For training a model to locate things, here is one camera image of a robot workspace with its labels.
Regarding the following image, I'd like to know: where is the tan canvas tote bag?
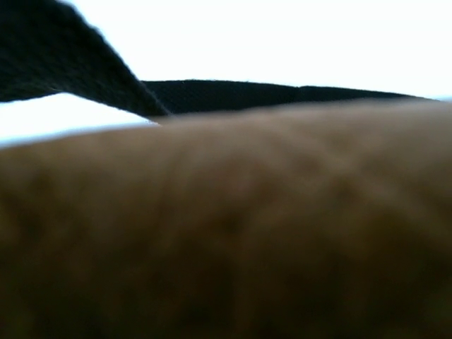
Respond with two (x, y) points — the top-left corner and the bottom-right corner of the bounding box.
(0, 0), (452, 339)

